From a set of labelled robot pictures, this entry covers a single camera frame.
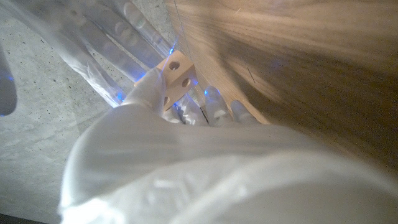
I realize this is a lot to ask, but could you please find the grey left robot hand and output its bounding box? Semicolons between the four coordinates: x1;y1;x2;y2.
58;67;398;224

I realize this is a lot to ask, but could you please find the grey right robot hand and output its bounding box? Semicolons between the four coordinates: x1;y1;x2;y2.
0;0;175;118

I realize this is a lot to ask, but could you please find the small wooden block with holes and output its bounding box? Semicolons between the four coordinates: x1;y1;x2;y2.
133;50;197;112

